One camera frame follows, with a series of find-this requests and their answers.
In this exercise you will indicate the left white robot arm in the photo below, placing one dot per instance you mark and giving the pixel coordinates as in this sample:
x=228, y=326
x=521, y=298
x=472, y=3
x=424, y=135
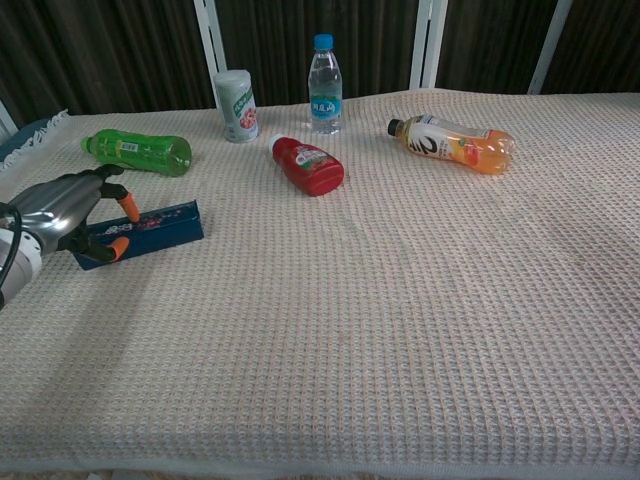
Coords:
x=20, y=270

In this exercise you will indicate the blue rectangular box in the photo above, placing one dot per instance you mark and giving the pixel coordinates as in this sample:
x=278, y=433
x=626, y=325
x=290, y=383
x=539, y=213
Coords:
x=165, y=232

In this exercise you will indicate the beige waffle weave cloth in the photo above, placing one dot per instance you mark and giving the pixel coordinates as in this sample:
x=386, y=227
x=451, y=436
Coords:
x=375, y=300

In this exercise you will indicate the clear water bottle blue cap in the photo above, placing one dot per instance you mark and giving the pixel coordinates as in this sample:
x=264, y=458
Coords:
x=326, y=110

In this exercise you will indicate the green drink bottle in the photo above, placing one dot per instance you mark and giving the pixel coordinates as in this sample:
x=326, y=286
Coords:
x=145, y=152

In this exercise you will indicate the orange drink bottle black cap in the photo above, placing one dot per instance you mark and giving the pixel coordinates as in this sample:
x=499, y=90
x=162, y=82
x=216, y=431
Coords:
x=465, y=150

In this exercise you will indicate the teal padded table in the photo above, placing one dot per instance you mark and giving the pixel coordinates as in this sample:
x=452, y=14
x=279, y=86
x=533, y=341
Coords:
x=20, y=140

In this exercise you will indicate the white frame post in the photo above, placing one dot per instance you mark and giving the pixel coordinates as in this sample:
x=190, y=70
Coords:
x=550, y=45
x=427, y=40
x=6, y=120
x=207, y=35

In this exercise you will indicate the red ketchup squeeze bottle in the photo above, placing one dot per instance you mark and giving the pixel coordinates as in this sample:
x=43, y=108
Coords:
x=312, y=167

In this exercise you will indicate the white canister with fruit label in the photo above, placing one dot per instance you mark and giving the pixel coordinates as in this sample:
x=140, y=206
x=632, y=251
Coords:
x=237, y=110

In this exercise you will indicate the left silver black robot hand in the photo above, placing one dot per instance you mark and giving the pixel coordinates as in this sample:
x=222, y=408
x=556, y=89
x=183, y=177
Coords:
x=60, y=205

